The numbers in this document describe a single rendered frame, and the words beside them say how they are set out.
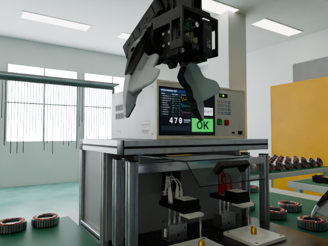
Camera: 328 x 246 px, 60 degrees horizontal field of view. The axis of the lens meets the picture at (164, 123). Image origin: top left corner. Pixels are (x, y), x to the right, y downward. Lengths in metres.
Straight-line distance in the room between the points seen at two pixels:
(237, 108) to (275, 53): 6.32
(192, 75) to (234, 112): 0.76
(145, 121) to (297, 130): 3.90
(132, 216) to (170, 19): 0.64
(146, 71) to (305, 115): 4.39
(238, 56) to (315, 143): 1.93
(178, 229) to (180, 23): 0.79
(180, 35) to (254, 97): 7.33
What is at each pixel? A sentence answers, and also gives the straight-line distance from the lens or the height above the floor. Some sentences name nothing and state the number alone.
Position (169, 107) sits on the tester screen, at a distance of 0.99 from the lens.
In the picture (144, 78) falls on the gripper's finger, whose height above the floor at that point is 1.20.
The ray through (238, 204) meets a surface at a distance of 1.10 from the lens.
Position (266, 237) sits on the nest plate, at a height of 0.78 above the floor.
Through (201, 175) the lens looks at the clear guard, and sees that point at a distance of 0.73.
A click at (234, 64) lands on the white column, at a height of 2.36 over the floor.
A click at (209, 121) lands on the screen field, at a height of 1.18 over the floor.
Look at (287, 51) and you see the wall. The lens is 7.32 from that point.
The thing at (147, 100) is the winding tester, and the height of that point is 1.26.
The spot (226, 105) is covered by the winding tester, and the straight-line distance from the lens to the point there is 1.16.
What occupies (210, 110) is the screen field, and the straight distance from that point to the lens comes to 1.10.
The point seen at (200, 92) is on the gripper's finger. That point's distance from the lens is 0.45.
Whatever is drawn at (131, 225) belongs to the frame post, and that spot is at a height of 0.86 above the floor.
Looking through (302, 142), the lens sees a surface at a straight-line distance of 4.73.
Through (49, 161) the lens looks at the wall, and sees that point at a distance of 7.25.
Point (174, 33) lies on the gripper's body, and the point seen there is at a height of 1.26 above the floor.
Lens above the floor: 1.13
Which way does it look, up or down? 2 degrees up
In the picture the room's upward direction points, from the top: straight up
